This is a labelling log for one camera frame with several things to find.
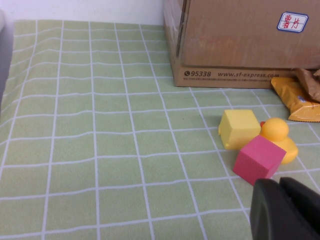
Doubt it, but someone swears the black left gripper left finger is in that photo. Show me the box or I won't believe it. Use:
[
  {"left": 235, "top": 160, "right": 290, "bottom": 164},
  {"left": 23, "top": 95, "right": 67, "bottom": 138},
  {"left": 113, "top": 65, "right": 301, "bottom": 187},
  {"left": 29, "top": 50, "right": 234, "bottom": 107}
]
[{"left": 250, "top": 177, "right": 320, "bottom": 240}]

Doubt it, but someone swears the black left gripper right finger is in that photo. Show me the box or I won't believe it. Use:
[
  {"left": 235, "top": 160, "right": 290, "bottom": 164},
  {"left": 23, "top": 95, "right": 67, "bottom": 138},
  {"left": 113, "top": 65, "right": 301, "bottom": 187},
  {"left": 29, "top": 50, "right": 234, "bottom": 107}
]
[{"left": 279, "top": 176, "right": 320, "bottom": 226}]

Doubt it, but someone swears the yellow snack packet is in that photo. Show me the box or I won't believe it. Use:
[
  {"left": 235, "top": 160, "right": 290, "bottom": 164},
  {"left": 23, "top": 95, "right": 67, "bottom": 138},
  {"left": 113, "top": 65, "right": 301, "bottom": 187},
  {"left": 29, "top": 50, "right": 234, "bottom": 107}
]
[{"left": 271, "top": 76, "right": 320, "bottom": 123}]

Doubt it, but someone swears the pink foam cube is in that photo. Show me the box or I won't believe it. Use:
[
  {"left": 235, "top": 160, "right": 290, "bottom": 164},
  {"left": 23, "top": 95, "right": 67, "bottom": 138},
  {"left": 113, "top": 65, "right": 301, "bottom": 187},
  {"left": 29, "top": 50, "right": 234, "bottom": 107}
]
[{"left": 232, "top": 135, "right": 287, "bottom": 186}]

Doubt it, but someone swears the yellow rubber duck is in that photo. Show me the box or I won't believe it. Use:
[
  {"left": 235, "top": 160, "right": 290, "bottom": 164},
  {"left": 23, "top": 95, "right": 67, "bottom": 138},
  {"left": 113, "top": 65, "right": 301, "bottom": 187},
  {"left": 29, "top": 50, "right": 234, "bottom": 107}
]
[{"left": 259, "top": 117, "right": 299, "bottom": 165}]

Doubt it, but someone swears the yellow foam cube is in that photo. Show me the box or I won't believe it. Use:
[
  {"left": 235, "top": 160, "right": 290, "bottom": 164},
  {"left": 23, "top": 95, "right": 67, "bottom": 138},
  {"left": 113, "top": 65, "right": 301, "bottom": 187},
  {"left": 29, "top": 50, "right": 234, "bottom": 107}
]
[{"left": 218, "top": 109, "right": 262, "bottom": 151}]

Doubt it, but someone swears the long brown biscuit packet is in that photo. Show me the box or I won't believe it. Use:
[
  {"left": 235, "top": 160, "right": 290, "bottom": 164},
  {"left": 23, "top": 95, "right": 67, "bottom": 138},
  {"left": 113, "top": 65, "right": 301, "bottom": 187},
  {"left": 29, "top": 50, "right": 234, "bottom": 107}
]
[{"left": 292, "top": 67, "right": 320, "bottom": 103}]

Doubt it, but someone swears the printed cardboard box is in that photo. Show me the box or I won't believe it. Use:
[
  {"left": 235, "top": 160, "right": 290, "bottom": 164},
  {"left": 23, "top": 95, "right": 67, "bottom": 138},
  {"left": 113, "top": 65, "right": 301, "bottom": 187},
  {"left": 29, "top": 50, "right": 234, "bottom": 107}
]
[{"left": 163, "top": 0, "right": 320, "bottom": 90}]

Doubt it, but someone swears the white label with blue border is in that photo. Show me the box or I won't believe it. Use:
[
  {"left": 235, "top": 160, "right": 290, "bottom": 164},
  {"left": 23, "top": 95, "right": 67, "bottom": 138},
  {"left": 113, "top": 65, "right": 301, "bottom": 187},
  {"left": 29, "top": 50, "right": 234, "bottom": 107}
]
[{"left": 276, "top": 11, "right": 310, "bottom": 33}]

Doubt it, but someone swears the green checked tablecloth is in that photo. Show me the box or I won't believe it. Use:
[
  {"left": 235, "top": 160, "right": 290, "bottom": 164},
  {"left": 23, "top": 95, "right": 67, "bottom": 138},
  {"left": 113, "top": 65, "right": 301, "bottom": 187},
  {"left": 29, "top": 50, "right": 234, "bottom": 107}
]
[{"left": 0, "top": 19, "right": 320, "bottom": 240}]

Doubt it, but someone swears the white cabinet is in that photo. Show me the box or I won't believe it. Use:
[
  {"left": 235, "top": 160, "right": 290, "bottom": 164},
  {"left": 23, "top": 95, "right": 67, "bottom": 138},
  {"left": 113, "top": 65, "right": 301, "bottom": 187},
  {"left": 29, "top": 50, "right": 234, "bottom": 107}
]
[{"left": 0, "top": 9, "right": 15, "bottom": 106}]

